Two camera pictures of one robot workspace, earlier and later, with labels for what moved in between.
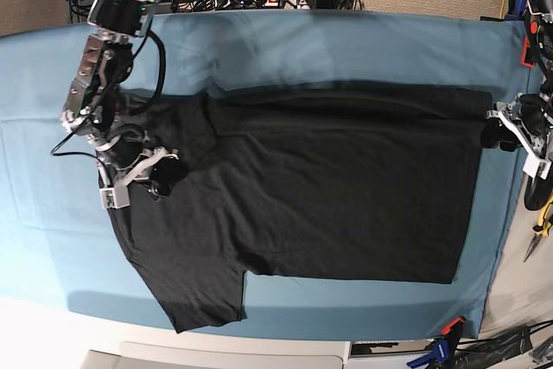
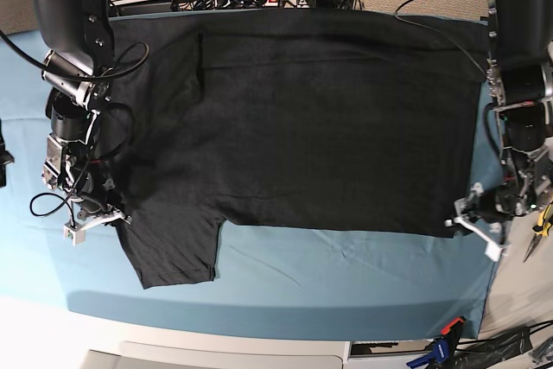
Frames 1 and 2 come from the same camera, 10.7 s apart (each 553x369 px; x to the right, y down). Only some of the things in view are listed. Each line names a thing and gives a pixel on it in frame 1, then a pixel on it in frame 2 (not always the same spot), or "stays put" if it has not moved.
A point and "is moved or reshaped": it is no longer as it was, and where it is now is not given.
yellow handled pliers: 543,226 stays put
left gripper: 126,155 to 91,198
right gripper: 530,115 to 490,211
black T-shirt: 370,181 is moved or reshaped
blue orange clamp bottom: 442,355 stays put
